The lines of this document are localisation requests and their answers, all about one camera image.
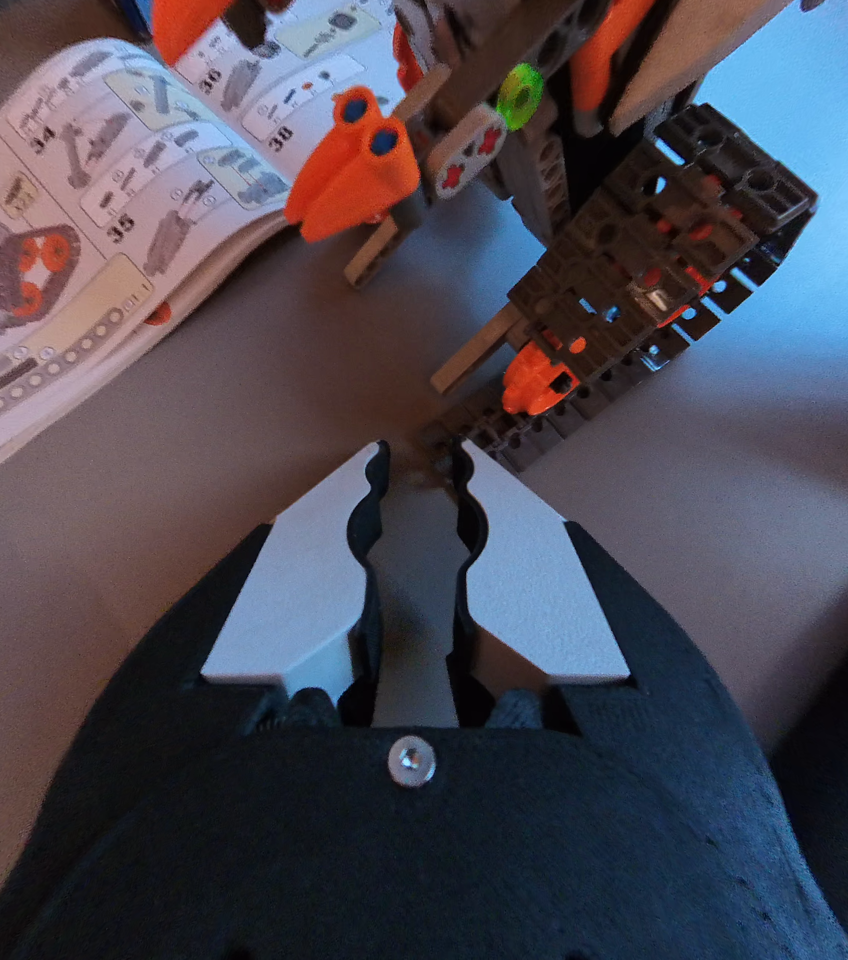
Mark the open instruction booklet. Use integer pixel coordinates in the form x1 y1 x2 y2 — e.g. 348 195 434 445
0 0 410 492

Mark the dark grey toy track belt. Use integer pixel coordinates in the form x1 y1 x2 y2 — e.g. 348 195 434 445
424 105 818 474

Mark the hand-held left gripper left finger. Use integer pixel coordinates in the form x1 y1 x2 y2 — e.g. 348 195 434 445
200 441 391 727

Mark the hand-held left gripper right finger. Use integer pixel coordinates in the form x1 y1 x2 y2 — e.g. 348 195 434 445
448 438 631 727

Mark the grey desk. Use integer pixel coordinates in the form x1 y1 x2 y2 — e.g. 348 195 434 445
0 0 848 960

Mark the grey orange block toy robot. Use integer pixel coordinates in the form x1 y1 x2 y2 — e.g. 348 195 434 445
150 0 807 421

